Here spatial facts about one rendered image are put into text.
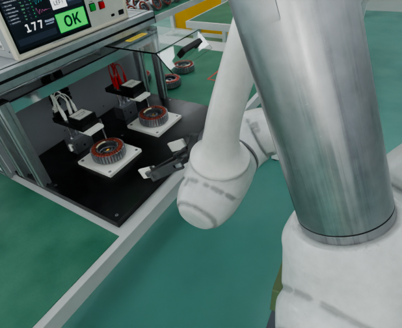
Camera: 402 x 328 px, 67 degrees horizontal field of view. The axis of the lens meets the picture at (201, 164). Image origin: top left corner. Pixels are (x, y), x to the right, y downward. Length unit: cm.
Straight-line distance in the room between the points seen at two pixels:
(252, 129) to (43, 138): 81
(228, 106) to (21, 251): 68
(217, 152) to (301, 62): 25
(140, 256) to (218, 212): 125
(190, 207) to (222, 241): 122
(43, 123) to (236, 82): 87
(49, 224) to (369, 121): 84
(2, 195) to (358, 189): 102
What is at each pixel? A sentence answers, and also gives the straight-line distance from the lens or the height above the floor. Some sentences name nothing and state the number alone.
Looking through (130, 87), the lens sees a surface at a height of 92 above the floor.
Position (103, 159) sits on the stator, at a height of 81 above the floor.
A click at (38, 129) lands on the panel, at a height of 85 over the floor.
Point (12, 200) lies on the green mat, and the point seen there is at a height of 75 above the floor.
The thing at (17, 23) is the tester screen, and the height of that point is 120.
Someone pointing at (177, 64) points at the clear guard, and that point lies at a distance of 101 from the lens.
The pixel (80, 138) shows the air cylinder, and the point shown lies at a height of 82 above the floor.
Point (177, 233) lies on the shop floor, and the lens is 176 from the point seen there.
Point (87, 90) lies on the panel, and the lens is 128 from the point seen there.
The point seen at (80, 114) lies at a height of 92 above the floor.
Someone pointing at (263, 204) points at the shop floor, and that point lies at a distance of 188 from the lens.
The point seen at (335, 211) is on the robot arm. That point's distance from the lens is 32.
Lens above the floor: 138
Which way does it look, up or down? 39 degrees down
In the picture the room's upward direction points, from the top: 6 degrees counter-clockwise
